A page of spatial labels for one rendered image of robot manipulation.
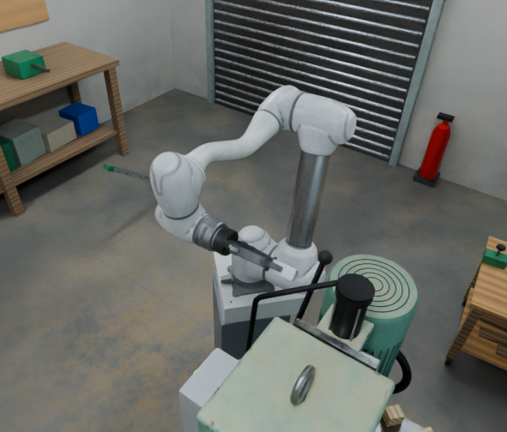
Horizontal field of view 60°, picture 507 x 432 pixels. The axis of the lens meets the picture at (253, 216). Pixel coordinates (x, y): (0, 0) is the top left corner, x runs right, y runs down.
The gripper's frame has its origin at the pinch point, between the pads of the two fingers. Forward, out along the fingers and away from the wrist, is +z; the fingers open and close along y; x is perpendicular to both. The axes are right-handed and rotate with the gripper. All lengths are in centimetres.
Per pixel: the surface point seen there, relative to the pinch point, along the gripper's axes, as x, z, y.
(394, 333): 1.5, 31.0, 20.1
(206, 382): -15.4, 9.7, 42.7
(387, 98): 131, -64, -265
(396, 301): 7.2, 29.1, 20.1
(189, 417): -22.8, 8.8, 41.2
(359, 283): 8.8, 24.2, 35.8
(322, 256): 7.9, 9.7, 7.0
